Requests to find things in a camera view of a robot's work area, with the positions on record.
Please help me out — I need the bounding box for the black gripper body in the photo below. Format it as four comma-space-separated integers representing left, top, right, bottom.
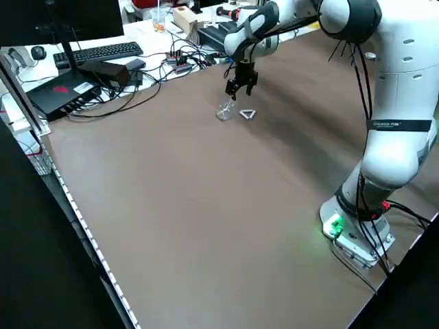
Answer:
234, 60, 259, 86

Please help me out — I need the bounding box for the clear glass alcohol lamp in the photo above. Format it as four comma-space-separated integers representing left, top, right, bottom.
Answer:
215, 97, 238, 121

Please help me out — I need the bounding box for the black case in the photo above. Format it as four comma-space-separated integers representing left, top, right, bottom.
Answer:
198, 21, 241, 49

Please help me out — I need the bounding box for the grey usb hub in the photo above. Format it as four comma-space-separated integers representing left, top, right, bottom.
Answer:
166, 50, 193, 75

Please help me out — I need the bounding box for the red black tool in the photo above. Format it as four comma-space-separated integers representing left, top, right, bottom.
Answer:
215, 5, 248, 22

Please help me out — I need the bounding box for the clear plastic cup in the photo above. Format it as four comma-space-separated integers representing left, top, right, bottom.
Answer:
152, 8, 166, 34

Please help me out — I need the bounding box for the white desk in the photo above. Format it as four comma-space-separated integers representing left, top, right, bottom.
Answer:
0, 5, 261, 138

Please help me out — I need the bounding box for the dark brown box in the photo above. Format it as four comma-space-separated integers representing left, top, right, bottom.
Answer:
78, 60, 130, 90

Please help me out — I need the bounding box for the black keyboard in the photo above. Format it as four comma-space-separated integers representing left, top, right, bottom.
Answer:
53, 41, 144, 69

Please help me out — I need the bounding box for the black monitor stand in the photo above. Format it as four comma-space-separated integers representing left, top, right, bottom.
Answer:
53, 30, 82, 75

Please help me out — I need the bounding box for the black console red logo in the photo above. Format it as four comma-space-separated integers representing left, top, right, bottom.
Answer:
25, 70, 104, 123

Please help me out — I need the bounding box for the black monitor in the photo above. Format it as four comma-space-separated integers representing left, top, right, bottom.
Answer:
0, 0, 125, 47

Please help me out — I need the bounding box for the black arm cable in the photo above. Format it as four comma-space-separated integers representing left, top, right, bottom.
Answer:
224, 13, 394, 275

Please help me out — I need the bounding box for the black base cable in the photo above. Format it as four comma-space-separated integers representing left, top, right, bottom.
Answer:
331, 202, 433, 295

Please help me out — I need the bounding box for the aluminium frame post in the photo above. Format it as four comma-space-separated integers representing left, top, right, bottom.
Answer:
0, 53, 51, 135

